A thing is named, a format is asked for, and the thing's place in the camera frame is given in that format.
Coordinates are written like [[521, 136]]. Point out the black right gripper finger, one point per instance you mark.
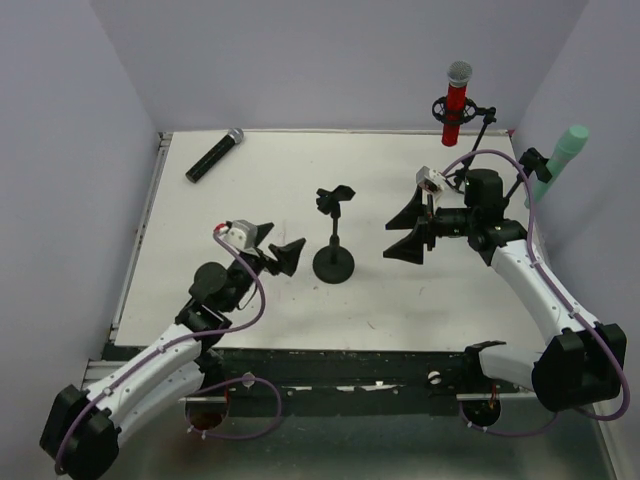
[[412, 248], [413, 214]]

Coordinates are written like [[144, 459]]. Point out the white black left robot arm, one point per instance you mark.
[[86, 427]]

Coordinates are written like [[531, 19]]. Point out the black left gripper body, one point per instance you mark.
[[265, 255]]

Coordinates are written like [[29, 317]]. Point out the black round-base stand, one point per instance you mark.
[[333, 264], [534, 165]]

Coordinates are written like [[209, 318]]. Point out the teal microphone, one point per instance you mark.
[[569, 145]]

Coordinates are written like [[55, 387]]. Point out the red glitter microphone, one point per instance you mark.
[[459, 74]]

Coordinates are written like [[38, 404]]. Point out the black tripod shock-mount stand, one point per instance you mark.
[[472, 110]]

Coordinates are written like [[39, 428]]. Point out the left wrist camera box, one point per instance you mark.
[[239, 234]]

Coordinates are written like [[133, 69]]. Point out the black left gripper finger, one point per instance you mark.
[[286, 257], [262, 231]]

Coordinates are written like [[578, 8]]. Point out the black front mounting rail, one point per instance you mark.
[[257, 383]]

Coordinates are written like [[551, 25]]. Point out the black glitter microphone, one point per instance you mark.
[[232, 138]]

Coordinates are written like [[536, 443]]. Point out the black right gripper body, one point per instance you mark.
[[428, 226]]

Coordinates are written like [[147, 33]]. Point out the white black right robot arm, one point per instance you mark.
[[582, 356]]

